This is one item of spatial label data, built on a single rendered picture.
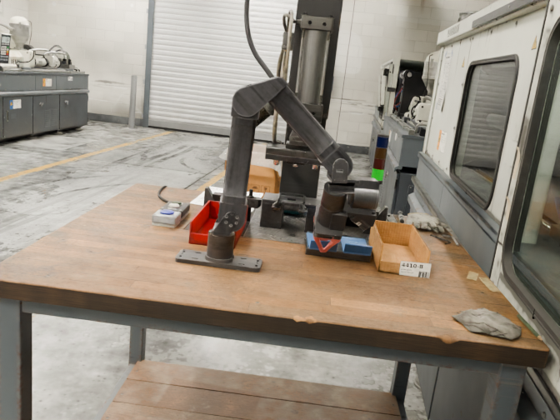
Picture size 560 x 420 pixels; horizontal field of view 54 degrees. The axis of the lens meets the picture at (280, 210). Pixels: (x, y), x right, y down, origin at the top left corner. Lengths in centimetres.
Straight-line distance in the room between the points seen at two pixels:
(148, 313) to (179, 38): 1030
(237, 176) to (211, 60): 991
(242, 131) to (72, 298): 49
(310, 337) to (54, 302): 51
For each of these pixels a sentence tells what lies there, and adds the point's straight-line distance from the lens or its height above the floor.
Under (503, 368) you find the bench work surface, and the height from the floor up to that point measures 84.
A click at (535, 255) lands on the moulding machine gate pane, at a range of 139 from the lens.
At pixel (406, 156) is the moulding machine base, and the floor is 80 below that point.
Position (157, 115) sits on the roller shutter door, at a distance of 1145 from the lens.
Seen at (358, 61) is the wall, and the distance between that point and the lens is 1081.
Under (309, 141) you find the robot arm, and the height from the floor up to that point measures 121.
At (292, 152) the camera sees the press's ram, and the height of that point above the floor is 113.
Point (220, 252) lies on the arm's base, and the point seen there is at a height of 93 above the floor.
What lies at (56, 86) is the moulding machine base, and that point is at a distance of 950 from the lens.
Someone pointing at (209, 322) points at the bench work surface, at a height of 87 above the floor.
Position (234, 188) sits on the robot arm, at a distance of 124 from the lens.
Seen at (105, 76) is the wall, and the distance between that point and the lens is 1187.
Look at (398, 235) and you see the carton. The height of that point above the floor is 93.
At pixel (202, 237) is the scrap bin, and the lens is 142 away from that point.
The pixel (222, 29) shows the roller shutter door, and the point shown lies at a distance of 1107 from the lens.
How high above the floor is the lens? 135
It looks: 14 degrees down
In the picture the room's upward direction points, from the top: 6 degrees clockwise
